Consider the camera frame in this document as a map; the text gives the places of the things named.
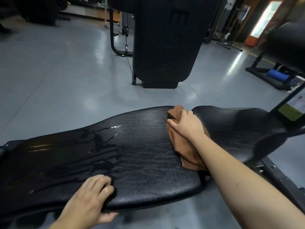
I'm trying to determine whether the person's right hand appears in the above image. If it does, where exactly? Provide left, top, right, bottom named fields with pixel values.
left=166, top=109, right=205, bottom=141

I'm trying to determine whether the person's left hand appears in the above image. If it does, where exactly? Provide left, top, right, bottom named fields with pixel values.
left=56, top=174, right=119, bottom=229

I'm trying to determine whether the brown cleaning cloth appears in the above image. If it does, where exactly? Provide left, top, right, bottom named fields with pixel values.
left=166, top=105, right=211, bottom=171

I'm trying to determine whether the black padded gym bench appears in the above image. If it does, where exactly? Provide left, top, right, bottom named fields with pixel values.
left=0, top=21, right=305, bottom=227

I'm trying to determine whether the person's right forearm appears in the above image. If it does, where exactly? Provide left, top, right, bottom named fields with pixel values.
left=188, top=131, right=305, bottom=229

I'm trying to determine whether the blue foam roller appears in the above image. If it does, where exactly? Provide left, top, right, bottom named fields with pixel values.
left=266, top=70, right=290, bottom=83

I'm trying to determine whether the small pink wheeled stool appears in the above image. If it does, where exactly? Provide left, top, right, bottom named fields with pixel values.
left=287, top=76, right=305, bottom=94

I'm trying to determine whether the red lit vending machine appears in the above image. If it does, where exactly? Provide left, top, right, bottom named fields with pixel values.
left=244, top=0, right=290, bottom=48

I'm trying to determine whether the black gym equipment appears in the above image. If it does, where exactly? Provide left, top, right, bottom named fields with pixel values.
left=0, top=0, right=71, bottom=34

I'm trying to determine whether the black cable machine rack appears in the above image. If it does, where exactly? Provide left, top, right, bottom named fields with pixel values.
left=204, top=0, right=251, bottom=52

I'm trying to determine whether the black curved machine frame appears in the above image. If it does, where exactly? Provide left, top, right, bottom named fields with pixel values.
left=109, top=8, right=134, bottom=57

